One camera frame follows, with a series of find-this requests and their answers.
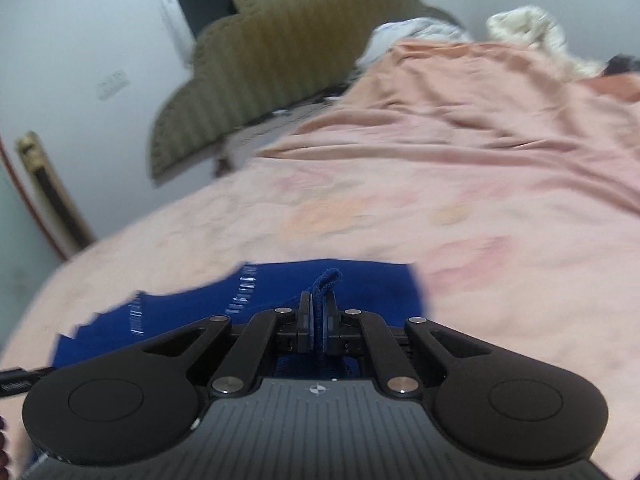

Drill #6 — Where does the orange blanket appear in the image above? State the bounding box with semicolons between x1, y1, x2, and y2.
260;40;639;211

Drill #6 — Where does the pink floral bed sheet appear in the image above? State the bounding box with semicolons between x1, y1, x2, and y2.
1;150;639;479

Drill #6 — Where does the dark patterned garment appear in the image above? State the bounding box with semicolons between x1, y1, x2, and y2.
603;54;640;76

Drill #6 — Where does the white crumpled cloth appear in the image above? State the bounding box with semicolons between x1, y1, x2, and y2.
355;18;473;70

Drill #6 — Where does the cream quilt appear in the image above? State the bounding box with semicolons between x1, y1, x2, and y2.
486;6;605;79

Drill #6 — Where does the olive padded headboard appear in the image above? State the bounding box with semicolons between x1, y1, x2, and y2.
149;0;459;182

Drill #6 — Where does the person's left hand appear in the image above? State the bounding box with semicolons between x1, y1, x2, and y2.
0;417;11;480

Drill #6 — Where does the white wall socket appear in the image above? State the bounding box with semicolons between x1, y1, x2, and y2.
96;70;129;101

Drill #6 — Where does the gold tower fan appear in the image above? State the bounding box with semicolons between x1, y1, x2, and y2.
15;131;96;254

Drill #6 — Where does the blue knit sweater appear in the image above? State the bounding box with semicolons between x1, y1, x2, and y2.
52;259;423;368

